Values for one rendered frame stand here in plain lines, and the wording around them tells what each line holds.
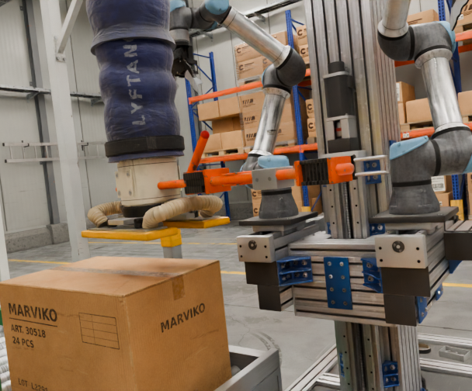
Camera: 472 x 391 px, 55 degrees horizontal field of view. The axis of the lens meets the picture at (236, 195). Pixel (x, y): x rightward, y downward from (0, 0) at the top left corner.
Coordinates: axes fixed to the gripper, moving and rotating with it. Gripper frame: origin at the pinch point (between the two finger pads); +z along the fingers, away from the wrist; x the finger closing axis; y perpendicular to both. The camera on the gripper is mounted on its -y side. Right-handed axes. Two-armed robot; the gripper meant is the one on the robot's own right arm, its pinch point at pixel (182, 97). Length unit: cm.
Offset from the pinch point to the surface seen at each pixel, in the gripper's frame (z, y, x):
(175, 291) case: 61, -39, -24
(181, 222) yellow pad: 43, -33, -24
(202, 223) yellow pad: 43, -35, -33
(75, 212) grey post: 51, 122, 250
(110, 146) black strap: 19, -48, -14
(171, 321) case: 69, -42, -24
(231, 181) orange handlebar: 32, -45, -52
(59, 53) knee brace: -93, 125, 250
